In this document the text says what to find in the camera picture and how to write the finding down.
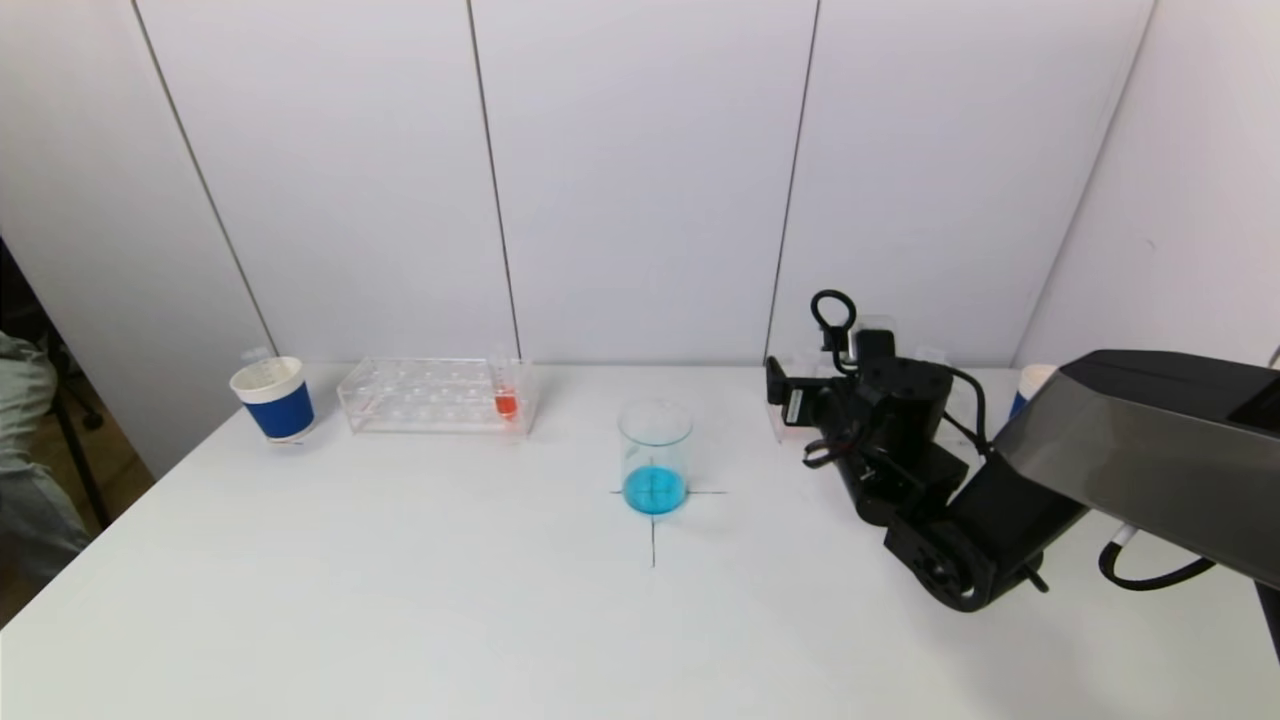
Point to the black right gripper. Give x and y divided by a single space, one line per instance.
791 405

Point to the blue pigment test tube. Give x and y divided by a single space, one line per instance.
258 360

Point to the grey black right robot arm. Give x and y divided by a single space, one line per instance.
1150 450

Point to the clear acrylic test tube rack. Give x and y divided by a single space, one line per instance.
430 405
778 425

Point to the clear glass beaker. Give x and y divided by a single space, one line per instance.
654 488

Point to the blue white paper cup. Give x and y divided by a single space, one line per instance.
1030 385
281 412

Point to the black metal stand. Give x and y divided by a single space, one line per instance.
85 470

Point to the person in grey clothing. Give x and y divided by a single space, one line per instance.
25 470

